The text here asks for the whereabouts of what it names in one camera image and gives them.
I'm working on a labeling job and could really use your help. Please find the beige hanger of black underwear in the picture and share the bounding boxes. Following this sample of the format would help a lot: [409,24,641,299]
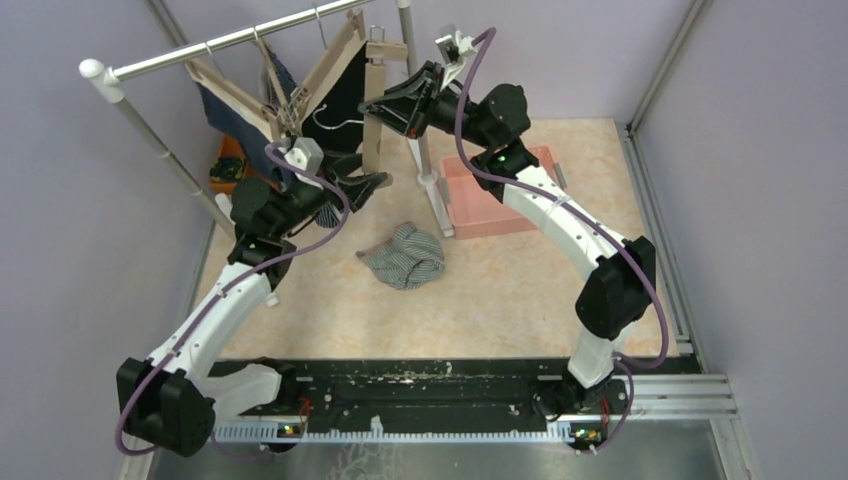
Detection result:
[290,9,366,134]

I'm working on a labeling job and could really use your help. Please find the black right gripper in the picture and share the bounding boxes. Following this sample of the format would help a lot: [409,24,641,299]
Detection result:
[358,62,493,150]

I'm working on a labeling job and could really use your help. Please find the aluminium frame rail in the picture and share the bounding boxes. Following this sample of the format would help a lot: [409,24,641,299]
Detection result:
[561,374,738,421]

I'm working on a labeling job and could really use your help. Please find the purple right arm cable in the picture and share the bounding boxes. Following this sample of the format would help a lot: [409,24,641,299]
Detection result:
[453,27,670,455]

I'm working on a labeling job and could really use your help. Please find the beige hanger of navy underwear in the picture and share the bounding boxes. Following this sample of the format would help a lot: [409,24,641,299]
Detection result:
[186,59,285,142]

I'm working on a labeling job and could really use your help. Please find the orange wooden tray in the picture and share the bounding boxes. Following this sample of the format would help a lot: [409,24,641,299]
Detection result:
[209,135,256,195]

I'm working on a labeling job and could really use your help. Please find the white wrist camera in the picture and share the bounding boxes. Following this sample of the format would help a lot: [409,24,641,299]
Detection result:
[277,137,324,174]
[435,24,478,90]

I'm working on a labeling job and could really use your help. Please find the black underwear beige waistband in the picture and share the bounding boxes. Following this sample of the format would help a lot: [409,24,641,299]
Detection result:
[302,46,367,153]

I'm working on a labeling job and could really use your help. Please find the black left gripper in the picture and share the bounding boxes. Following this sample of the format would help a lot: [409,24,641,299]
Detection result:
[272,145,387,238]

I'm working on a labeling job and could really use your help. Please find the navy underwear beige waistband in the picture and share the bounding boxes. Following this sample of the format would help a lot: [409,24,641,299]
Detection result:
[198,85,294,188]

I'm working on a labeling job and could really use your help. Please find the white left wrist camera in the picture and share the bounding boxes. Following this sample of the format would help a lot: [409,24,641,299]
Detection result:
[277,137,324,174]

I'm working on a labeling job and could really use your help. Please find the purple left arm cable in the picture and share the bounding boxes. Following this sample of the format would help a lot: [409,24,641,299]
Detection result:
[114,142,352,458]

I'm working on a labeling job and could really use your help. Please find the grey striped underwear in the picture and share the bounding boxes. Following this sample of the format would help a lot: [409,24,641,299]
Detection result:
[356,222,445,291]

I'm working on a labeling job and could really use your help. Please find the navy white striped underwear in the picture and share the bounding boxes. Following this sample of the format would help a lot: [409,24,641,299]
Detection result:
[259,45,339,229]

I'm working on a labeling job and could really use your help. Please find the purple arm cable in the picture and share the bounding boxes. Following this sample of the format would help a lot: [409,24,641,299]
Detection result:
[453,27,670,455]
[114,142,352,458]

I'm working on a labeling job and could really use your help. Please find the beige clip hanger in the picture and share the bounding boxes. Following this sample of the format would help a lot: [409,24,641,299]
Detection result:
[361,25,408,173]

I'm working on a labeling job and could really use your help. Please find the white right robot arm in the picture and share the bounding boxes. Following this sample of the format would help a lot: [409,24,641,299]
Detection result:
[358,62,658,412]

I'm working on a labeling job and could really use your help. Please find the beige hanger of striped underwear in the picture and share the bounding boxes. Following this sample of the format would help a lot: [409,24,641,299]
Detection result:
[252,28,300,136]

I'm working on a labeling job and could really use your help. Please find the silver clothes rack rail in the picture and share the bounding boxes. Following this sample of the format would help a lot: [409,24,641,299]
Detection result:
[78,0,454,238]

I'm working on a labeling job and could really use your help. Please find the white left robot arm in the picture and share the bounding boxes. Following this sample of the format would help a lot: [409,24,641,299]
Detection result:
[114,144,392,457]

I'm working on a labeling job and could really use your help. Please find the pink plastic basket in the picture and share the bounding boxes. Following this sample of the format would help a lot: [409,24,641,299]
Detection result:
[440,145,568,241]

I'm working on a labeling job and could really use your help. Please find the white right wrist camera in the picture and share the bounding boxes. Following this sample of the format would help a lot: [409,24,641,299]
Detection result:
[435,24,478,90]

